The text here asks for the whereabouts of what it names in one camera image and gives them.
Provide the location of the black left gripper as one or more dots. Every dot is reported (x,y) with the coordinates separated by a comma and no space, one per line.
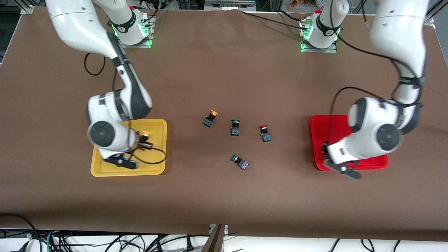
(326,150)

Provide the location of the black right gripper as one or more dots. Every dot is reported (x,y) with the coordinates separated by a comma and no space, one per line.
(142,143)

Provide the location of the yellow push button switch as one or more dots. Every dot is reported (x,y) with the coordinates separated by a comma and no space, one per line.
(145,133)
(209,119)

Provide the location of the red push button switch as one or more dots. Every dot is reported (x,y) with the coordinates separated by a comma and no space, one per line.
(265,133)

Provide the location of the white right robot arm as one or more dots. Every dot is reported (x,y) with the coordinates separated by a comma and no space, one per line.
(77,28)

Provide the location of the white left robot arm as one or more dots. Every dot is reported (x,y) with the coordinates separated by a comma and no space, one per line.
(395,31)

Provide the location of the yellow plastic tray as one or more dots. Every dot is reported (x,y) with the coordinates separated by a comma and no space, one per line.
(157,126)

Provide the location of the red plastic tray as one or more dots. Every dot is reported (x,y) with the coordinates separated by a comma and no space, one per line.
(322,129)

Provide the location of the brown table cover cloth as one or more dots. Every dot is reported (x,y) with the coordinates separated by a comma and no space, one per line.
(224,70)

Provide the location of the black power plug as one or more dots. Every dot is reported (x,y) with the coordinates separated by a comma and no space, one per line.
(189,246)

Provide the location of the green push button switch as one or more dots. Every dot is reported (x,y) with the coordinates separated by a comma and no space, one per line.
(240,162)
(235,127)

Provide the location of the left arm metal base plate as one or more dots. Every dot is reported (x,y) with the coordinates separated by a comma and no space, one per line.
(332,50)

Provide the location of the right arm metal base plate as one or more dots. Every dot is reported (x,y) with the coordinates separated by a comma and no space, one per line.
(151,35)

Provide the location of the grey table frame post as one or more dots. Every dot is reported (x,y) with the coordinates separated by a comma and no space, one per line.
(215,241)

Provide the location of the grey metal background bracket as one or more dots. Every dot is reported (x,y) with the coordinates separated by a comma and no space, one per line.
(229,4)

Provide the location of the aluminium frame corner profile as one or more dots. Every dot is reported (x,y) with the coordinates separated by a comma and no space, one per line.
(27,9)
(430,15)

